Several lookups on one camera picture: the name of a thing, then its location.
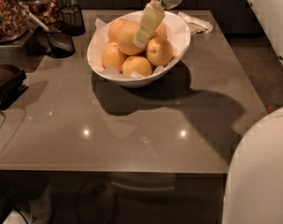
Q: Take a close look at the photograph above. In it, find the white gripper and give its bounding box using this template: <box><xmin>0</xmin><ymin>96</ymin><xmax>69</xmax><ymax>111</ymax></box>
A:
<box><xmin>133</xmin><ymin>0</ymin><xmax>182</xmax><ymax>48</ymax></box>

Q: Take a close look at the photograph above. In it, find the large top orange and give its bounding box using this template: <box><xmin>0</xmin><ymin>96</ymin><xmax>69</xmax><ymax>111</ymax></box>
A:
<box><xmin>117</xmin><ymin>21</ymin><xmax>145</xmax><ymax>55</ymax></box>

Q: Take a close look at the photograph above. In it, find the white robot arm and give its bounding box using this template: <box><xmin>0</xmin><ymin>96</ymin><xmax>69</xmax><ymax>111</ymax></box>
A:
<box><xmin>133</xmin><ymin>0</ymin><xmax>283</xmax><ymax>66</ymax></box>

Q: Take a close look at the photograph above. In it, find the back right orange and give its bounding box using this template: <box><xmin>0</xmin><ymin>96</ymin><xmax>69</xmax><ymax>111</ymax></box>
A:
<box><xmin>152</xmin><ymin>21</ymin><xmax>167</xmax><ymax>38</ymax></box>

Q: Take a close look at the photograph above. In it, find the white paper bowl liner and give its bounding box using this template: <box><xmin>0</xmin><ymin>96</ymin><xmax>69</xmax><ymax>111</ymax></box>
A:
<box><xmin>87</xmin><ymin>19</ymin><xmax>181</xmax><ymax>87</ymax></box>

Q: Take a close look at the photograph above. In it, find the back left orange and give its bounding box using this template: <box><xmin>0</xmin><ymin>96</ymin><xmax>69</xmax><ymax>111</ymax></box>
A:
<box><xmin>108</xmin><ymin>19</ymin><xmax>126</xmax><ymax>42</ymax></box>

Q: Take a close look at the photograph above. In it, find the white ceramic bowl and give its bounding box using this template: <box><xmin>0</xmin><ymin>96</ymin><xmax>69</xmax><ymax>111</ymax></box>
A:
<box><xmin>86</xmin><ymin>9</ymin><xmax>191</xmax><ymax>89</ymax></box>

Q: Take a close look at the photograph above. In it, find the front orange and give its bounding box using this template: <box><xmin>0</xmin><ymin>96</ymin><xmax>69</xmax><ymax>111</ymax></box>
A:
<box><xmin>122</xmin><ymin>56</ymin><xmax>152</xmax><ymax>77</ymax></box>

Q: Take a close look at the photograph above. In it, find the folded white napkin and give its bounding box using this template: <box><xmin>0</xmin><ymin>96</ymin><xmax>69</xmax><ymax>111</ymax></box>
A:
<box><xmin>178</xmin><ymin>12</ymin><xmax>214</xmax><ymax>35</ymax></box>

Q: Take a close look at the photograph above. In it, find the black mesh pen cup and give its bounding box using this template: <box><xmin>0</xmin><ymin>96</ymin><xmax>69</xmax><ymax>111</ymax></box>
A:
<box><xmin>60</xmin><ymin>5</ymin><xmax>85</xmax><ymax>36</ymax></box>

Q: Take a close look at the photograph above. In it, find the small glass snack jar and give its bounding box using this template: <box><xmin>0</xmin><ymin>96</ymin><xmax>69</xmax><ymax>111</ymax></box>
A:
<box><xmin>17</xmin><ymin>0</ymin><xmax>61</xmax><ymax>24</ymax></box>

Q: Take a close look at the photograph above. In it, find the large glass snack jar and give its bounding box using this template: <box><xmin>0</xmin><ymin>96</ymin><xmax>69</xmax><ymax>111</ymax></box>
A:
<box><xmin>0</xmin><ymin>0</ymin><xmax>28</xmax><ymax>44</ymax></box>

